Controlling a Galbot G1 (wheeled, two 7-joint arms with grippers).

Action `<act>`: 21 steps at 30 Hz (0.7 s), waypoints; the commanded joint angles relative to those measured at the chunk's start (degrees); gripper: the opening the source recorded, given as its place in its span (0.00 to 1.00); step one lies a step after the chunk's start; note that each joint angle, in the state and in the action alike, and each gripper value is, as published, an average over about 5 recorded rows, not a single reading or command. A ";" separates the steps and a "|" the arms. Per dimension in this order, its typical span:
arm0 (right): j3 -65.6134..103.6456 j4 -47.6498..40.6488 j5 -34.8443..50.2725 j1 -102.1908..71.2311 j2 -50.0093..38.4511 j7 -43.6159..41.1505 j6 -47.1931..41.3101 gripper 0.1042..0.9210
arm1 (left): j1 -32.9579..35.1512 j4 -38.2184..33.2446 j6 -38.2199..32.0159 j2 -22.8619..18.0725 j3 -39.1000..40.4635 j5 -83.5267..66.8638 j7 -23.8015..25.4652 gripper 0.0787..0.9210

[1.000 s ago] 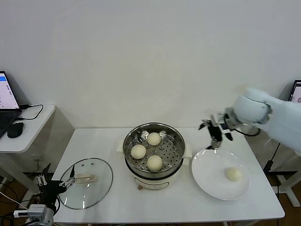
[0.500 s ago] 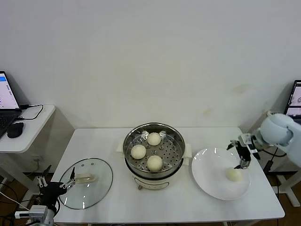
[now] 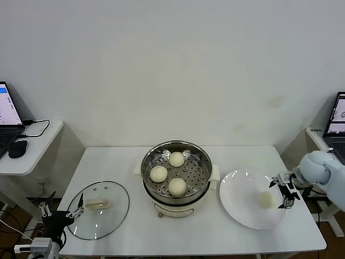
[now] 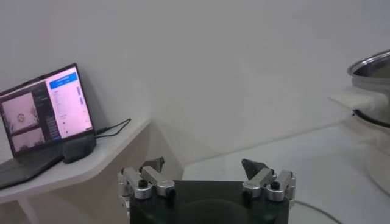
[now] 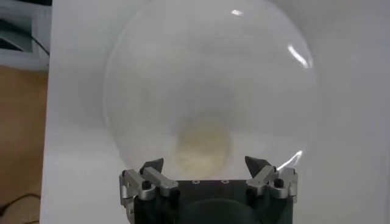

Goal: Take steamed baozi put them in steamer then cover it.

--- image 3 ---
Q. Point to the white round plate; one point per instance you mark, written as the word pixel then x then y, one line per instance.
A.
pixel 237 199

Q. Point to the white wall socket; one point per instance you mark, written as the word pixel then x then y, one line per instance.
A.
pixel 43 180

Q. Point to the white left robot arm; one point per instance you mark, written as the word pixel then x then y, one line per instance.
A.
pixel 55 251

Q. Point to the laptop with dark screen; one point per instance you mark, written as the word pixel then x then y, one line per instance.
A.
pixel 337 121

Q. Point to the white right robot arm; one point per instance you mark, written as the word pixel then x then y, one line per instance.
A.
pixel 323 175

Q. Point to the white steamed baozi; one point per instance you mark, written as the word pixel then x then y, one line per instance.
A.
pixel 158 174
pixel 266 200
pixel 176 159
pixel 177 186

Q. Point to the white side table with label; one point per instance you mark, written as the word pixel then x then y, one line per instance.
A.
pixel 315 140

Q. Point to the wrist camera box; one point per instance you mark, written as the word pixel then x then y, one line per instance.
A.
pixel 40 244
pixel 284 178

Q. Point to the stainless steel steamer basket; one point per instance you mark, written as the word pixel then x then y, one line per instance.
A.
pixel 196 172

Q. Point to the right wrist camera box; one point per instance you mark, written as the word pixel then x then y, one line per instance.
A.
pixel 284 178

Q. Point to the white side table with mouse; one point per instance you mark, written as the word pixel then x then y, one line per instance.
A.
pixel 40 151

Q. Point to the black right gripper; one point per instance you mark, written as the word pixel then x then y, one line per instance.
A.
pixel 290 192

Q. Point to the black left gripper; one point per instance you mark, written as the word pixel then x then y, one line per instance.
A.
pixel 55 219

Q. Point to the cream electric cooker pot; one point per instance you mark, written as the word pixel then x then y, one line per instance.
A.
pixel 175 209

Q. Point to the black computer mouse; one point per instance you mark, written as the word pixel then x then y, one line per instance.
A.
pixel 17 149

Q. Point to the laptop with white screen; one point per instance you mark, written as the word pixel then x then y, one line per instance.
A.
pixel 8 108

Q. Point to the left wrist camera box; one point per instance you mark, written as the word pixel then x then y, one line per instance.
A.
pixel 40 244

